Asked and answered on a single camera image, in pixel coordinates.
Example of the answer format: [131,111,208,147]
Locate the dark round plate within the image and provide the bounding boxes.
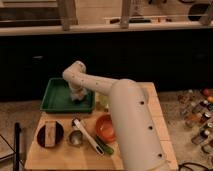
[37,121,64,148]

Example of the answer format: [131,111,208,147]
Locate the green plastic tray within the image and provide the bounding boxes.
[40,78,95,113]

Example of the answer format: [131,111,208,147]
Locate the black stand leg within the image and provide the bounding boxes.
[13,122,21,171]

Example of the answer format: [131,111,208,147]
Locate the orange bowl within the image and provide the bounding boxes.
[95,114,116,143]

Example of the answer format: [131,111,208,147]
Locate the green cucumber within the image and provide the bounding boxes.
[95,136,114,155]

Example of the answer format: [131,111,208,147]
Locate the spice bottle dark cap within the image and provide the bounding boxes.
[192,100,208,114]

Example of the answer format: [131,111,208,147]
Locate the white handled utensil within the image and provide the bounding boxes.
[72,118,104,155]

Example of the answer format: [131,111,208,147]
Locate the black cable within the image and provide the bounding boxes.
[178,161,213,171]

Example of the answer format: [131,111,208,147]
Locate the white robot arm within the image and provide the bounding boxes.
[62,61,170,171]

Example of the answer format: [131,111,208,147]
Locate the wooden board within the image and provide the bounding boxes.
[25,82,178,171]

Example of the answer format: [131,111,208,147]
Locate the spice bottle orange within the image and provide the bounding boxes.
[185,112,211,128]

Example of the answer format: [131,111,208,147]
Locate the spice bottle lower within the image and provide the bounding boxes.
[191,130,210,145]

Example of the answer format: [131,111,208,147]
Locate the small metal cup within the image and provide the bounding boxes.
[68,130,83,147]

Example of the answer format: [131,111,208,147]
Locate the green leafy vegetable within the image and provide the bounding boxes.
[96,94,109,112]

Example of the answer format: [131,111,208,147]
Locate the wooden block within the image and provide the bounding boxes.
[45,121,56,148]

